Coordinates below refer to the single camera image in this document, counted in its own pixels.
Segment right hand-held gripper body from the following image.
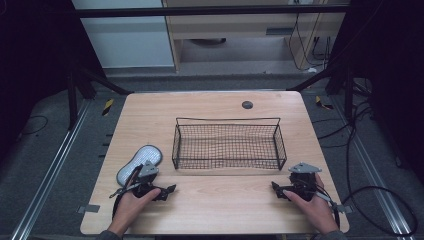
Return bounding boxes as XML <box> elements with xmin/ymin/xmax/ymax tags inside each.
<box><xmin>287</xmin><ymin>162</ymin><xmax>324</xmax><ymax>202</ymax></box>

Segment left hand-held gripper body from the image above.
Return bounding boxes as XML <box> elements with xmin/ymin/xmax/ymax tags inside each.
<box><xmin>131</xmin><ymin>160</ymin><xmax>168</xmax><ymax>202</ymax></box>

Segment person's right hand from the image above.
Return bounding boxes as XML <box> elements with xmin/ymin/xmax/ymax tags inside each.
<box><xmin>282</xmin><ymin>174</ymin><xmax>340</xmax><ymax>235</ymax></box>

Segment person's left hand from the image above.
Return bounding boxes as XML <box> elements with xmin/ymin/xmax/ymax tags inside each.
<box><xmin>107</xmin><ymin>187</ymin><xmax>162</xmax><ymax>235</ymax></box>

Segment silver mesh oval pad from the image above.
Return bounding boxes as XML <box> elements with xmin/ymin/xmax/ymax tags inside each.
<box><xmin>115</xmin><ymin>144</ymin><xmax>164</xmax><ymax>188</ymax></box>

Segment yellow black striped tape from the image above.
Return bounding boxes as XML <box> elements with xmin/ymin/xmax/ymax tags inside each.
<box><xmin>315</xmin><ymin>95</ymin><xmax>334</xmax><ymax>111</ymax></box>
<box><xmin>101</xmin><ymin>98</ymin><xmax>115</xmax><ymax>117</ymax></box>

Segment black metal stand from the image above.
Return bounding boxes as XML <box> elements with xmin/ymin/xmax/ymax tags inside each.
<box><xmin>286</xmin><ymin>59</ymin><xmax>355</xmax><ymax>122</ymax></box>
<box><xmin>65</xmin><ymin>63</ymin><xmax>134</xmax><ymax>132</ymax></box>

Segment black curtain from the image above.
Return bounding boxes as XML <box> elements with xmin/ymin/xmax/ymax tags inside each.
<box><xmin>328</xmin><ymin>0</ymin><xmax>424</xmax><ymax>184</ymax></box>
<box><xmin>0</xmin><ymin>0</ymin><xmax>107</xmax><ymax>161</ymax></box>

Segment white cabinet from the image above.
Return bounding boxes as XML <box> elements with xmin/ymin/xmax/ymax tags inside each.
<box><xmin>71</xmin><ymin>0</ymin><xmax>176</xmax><ymax>69</ymax></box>

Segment light wooden desk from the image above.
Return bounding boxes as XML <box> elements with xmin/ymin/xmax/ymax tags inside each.
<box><xmin>161</xmin><ymin>0</ymin><xmax>349</xmax><ymax>72</ymax></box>

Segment right hand-held gripper cable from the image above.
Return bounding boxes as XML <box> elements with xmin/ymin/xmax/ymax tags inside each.
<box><xmin>314</xmin><ymin>183</ymin><xmax>342</xmax><ymax>229</ymax></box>

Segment hand-held gripper cable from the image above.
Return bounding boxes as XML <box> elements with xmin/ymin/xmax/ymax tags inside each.
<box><xmin>108</xmin><ymin>164</ymin><xmax>144</xmax><ymax>219</ymax></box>
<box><xmin>314</xmin><ymin>183</ymin><xmax>342</xmax><ymax>229</ymax></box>

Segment left hand-held gripper cable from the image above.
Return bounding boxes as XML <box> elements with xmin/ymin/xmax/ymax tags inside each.
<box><xmin>108</xmin><ymin>164</ymin><xmax>144</xmax><ymax>219</ymax></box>

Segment thick black floor cable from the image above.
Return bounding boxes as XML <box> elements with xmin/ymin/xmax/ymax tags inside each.
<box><xmin>340</xmin><ymin>99</ymin><xmax>419</xmax><ymax>238</ymax></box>

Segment black wire mesh basket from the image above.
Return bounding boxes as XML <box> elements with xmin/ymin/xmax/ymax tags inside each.
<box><xmin>171</xmin><ymin>116</ymin><xmax>288</xmax><ymax>171</ymax></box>

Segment metal floor rail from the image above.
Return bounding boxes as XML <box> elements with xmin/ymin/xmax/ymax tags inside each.
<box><xmin>9</xmin><ymin>99</ymin><xmax>92</xmax><ymax>240</ymax></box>
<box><xmin>333</xmin><ymin>96</ymin><xmax>414</xmax><ymax>238</ymax></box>

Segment thin black floor cable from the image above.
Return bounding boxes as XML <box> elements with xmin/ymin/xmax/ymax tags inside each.
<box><xmin>20</xmin><ymin>114</ymin><xmax>50</xmax><ymax>136</ymax></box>

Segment hanging black desk cables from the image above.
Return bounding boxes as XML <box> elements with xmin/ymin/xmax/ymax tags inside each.
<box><xmin>287</xmin><ymin>3</ymin><xmax>334</xmax><ymax>72</ymax></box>

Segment black horizontal frame bar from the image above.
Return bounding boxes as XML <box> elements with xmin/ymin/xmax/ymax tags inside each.
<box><xmin>74</xmin><ymin>3</ymin><xmax>349</xmax><ymax>19</ymax></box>

